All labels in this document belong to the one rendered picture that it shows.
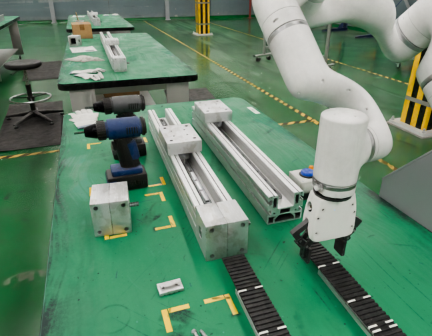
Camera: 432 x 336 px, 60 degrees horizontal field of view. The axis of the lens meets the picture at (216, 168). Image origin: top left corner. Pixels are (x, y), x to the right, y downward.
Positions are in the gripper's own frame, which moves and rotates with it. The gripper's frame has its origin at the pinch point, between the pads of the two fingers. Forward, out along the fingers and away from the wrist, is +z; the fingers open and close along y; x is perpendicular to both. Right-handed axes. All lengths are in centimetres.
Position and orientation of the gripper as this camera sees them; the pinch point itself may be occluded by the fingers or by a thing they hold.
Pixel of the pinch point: (322, 251)
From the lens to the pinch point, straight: 86.7
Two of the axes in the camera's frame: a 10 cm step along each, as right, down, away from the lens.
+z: 0.0, 8.9, 4.5
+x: -3.0, -4.3, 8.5
